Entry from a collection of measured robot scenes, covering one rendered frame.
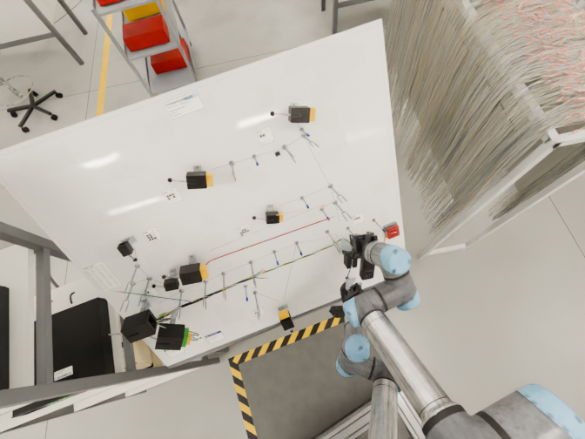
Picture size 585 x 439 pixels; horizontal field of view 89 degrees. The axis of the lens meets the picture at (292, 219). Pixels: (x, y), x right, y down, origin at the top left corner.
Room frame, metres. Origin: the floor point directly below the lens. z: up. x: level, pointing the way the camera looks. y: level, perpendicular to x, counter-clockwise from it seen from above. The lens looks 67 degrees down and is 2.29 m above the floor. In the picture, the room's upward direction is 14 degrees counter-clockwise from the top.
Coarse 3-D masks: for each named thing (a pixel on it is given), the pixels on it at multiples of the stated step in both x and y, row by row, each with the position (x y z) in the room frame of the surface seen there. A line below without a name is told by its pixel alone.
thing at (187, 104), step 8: (184, 96) 0.70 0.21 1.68; (192, 96) 0.70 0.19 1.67; (168, 104) 0.69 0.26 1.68; (176, 104) 0.69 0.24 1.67; (184, 104) 0.69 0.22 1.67; (192, 104) 0.69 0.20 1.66; (200, 104) 0.69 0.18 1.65; (168, 112) 0.68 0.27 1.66; (176, 112) 0.68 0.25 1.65; (184, 112) 0.68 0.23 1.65
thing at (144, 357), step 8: (120, 328) 0.27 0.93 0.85; (136, 344) 0.18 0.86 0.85; (144, 344) 0.18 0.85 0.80; (136, 352) 0.15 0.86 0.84; (144, 352) 0.14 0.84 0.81; (152, 352) 0.14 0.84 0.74; (136, 360) 0.11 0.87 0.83; (144, 360) 0.11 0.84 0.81; (152, 360) 0.10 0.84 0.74; (160, 360) 0.10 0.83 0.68
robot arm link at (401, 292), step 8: (408, 272) 0.12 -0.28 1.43; (392, 280) 0.11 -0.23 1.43; (400, 280) 0.10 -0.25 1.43; (408, 280) 0.10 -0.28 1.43; (376, 288) 0.10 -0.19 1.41; (384, 288) 0.10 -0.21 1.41; (392, 288) 0.09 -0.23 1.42; (400, 288) 0.08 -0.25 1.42; (408, 288) 0.08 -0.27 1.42; (416, 288) 0.08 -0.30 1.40; (384, 296) 0.08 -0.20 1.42; (392, 296) 0.07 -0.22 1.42; (400, 296) 0.07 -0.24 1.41; (408, 296) 0.06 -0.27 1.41; (416, 296) 0.06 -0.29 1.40; (392, 304) 0.05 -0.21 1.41; (400, 304) 0.05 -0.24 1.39; (408, 304) 0.04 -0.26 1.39; (416, 304) 0.04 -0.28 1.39
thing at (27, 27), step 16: (0, 0) 3.56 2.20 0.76; (16, 0) 3.56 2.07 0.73; (32, 0) 3.68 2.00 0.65; (48, 0) 3.93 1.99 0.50; (0, 16) 3.57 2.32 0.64; (16, 16) 3.56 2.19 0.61; (32, 16) 3.56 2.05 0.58; (48, 16) 3.71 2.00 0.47; (0, 32) 3.57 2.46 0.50; (16, 32) 3.57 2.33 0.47; (32, 32) 3.56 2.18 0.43; (48, 32) 3.56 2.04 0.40; (0, 48) 3.55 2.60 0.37; (80, 64) 3.54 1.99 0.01
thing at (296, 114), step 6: (288, 108) 0.63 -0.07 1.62; (294, 108) 0.60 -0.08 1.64; (300, 108) 0.60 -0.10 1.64; (306, 108) 0.60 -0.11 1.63; (270, 114) 0.62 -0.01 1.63; (276, 114) 0.61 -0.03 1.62; (282, 114) 0.61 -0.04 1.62; (288, 114) 0.60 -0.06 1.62; (294, 114) 0.60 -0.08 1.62; (300, 114) 0.59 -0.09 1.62; (306, 114) 0.59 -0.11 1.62; (288, 120) 0.61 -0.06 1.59; (294, 120) 0.58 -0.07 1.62; (300, 120) 0.58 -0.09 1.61; (306, 120) 0.58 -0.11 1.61
